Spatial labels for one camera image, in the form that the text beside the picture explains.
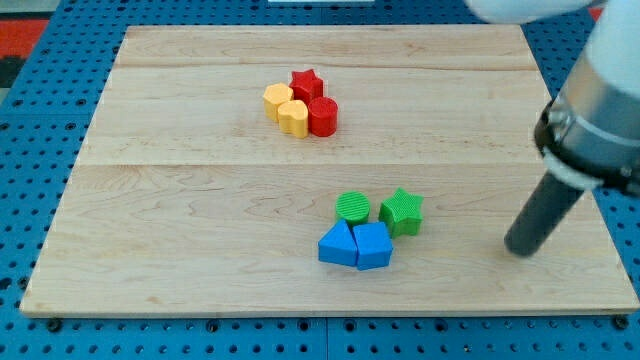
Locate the green cylinder block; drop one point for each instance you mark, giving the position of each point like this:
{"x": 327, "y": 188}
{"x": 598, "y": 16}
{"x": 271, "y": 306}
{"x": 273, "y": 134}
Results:
{"x": 353, "y": 207}

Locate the yellow heart block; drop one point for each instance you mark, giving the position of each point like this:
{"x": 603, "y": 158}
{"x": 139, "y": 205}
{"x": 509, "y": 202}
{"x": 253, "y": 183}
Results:
{"x": 293, "y": 118}

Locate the blue pentagon block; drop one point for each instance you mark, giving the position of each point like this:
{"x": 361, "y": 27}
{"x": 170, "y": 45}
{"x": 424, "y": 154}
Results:
{"x": 374, "y": 245}

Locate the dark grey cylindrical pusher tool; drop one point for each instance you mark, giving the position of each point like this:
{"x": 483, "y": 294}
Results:
{"x": 546, "y": 207}

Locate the wooden board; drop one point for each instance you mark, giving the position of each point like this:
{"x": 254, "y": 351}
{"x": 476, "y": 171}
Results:
{"x": 186, "y": 201}

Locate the red star block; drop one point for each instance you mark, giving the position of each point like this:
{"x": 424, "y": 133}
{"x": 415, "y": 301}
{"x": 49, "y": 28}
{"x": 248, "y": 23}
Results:
{"x": 306, "y": 85}

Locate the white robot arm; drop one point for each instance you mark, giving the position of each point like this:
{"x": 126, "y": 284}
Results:
{"x": 588, "y": 136}

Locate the red cylinder block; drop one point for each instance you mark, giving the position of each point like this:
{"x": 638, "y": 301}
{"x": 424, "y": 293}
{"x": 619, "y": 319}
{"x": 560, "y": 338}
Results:
{"x": 323, "y": 115}

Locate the blue triangle block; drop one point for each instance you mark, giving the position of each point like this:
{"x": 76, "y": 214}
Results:
{"x": 338, "y": 246}

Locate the green star block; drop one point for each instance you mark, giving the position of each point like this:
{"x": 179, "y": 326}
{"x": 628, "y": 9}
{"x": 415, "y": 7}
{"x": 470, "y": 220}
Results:
{"x": 402, "y": 213}

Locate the yellow hexagon block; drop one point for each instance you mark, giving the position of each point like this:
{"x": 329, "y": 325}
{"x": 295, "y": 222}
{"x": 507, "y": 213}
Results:
{"x": 274, "y": 96}

